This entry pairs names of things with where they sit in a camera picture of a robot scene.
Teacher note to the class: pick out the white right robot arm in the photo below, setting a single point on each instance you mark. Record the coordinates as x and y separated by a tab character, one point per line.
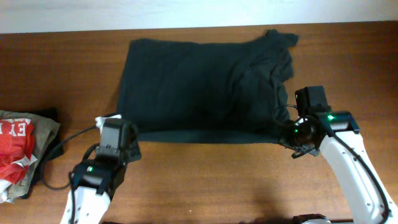
336	136

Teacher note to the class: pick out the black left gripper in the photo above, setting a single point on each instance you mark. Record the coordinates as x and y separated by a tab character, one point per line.
134	149

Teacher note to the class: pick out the grey folded t-shirt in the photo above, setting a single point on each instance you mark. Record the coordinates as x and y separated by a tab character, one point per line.
45	130

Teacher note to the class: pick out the black folded garment in pile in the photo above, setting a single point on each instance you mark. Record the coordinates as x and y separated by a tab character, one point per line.
50	113

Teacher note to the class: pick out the dark green t-shirt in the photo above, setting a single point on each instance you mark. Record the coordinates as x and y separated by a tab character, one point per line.
217	93

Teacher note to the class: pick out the red white printed t-shirt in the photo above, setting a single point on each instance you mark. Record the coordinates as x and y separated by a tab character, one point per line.
17	145

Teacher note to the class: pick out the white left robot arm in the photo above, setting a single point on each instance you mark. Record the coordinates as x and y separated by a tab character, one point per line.
94	181

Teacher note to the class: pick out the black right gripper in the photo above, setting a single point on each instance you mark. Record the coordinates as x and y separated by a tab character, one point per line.
300	149

